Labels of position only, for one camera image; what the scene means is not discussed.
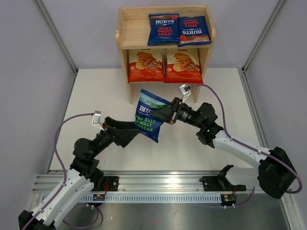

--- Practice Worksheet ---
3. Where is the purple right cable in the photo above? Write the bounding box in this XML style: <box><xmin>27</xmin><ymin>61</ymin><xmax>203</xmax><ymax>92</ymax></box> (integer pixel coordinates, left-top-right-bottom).
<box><xmin>189</xmin><ymin>83</ymin><xmax>303</xmax><ymax>209</ymax></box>

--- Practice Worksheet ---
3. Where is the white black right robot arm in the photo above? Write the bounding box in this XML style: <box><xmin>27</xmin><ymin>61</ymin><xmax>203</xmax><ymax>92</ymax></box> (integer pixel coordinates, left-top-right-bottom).
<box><xmin>150</xmin><ymin>97</ymin><xmax>297</xmax><ymax>199</ymax></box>

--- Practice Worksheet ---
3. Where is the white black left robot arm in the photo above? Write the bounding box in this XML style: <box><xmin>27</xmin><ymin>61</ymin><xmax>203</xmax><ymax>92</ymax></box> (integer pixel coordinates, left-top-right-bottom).
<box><xmin>18</xmin><ymin>111</ymin><xmax>140</xmax><ymax>230</ymax></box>

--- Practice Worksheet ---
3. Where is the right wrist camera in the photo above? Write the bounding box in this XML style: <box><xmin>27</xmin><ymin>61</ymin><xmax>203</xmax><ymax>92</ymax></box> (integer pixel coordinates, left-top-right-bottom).
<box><xmin>179</xmin><ymin>84</ymin><xmax>191</xmax><ymax>102</ymax></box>

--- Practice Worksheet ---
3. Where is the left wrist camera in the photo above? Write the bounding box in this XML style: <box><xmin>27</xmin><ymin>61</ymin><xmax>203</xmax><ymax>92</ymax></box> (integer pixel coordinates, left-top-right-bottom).
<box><xmin>92</xmin><ymin>111</ymin><xmax>103</xmax><ymax>129</ymax></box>

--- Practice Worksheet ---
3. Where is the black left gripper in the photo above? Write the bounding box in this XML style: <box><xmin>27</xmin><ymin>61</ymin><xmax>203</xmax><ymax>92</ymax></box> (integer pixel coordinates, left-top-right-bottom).
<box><xmin>90</xmin><ymin>116</ymin><xmax>140</xmax><ymax>158</ymax></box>

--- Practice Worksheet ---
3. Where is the blue sea salt vinegar bag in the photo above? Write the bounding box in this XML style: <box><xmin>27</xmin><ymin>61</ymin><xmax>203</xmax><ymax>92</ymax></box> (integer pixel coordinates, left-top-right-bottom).
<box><xmin>133</xmin><ymin>89</ymin><xmax>170</xmax><ymax>143</ymax></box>

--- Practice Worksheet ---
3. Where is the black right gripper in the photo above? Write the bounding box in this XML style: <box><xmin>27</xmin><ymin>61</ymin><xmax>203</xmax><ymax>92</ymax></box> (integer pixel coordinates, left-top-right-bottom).
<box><xmin>151</xmin><ymin>97</ymin><xmax>204</xmax><ymax>129</ymax></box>

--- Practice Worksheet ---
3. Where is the wooden two-tier shelf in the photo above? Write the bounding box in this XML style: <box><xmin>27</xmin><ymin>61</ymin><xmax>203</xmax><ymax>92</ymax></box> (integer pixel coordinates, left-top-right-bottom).
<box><xmin>115</xmin><ymin>5</ymin><xmax>216</xmax><ymax>104</ymax></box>

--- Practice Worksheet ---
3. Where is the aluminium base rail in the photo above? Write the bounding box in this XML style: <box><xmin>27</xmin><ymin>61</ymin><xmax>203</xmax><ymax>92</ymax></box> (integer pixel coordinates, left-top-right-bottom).
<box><xmin>32</xmin><ymin>170</ymin><xmax>292</xmax><ymax>204</ymax></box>

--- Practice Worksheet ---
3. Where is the aluminium frame post left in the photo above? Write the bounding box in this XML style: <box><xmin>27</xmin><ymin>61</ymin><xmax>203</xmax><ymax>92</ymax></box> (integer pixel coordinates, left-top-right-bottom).
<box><xmin>34</xmin><ymin>0</ymin><xmax>78</xmax><ymax>75</ymax></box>

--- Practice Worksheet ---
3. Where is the aluminium frame post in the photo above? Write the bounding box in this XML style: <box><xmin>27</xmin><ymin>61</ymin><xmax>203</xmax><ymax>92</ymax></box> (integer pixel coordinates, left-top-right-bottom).
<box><xmin>242</xmin><ymin>0</ymin><xmax>287</xmax><ymax>74</ymax></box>
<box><xmin>34</xmin><ymin>0</ymin><xmax>78</xmax><ymax>75</ymax></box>

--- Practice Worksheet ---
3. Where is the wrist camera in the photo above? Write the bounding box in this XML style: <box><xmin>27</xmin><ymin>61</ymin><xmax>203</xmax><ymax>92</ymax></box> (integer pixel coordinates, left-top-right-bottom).
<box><xmin>179</xmin><ymin>84</ymin><xmax>191</xmax><ymax>102</ymax></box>
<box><xmin>92</xmin><ymin>111</ymin><xmax>103</xmax><ymax>129</ymax></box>

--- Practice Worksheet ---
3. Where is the aluminium frame post right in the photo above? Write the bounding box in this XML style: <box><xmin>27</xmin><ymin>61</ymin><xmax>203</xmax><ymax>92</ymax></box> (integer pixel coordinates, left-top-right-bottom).
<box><xmin>242</xmin><ymin>0</ymin><xmax>287</xmax><ymax>74</ymax></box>

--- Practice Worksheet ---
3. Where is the cassava chips bag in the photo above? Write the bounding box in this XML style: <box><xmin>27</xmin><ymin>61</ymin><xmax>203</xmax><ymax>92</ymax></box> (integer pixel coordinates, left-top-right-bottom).
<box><xmin>128</xmin><ymin>49</ymin><xmax>165</xmax><ymax>83</ymax></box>
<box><xmin>165</xmin><ymin>48</ymin><xmax>203</xmax><ymax>84</ymax></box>

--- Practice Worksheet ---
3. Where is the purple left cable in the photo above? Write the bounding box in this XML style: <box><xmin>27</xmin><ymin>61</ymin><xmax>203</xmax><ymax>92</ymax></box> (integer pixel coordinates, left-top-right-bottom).
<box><xmin>24</xmin><ymin>112</ymin><xmax>104</xmax><ymax>228</ymax></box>

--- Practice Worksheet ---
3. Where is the blue spicy chilli bag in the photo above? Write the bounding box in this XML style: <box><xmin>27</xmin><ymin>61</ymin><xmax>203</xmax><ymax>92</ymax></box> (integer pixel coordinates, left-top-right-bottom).
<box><xmin>178</xmin><ymin>16</ymin><xmax>212</xmax><ymax>47</ymax></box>
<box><xmin>147</xmin><ymin>12</ymin><xmax>180</xmax><ymax>46</ymax></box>

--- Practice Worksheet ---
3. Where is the purple cable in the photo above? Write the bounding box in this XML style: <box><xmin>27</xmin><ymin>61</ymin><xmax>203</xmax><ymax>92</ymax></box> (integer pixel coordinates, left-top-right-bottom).
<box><xmin>24</xmin><ymin>112</ymin><xmax>104</xmax><ymax>228</ymax></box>
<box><xmin>189</xmin><ymin>83</ymin><xmax>303</xmax><ymax>209</ymax></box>

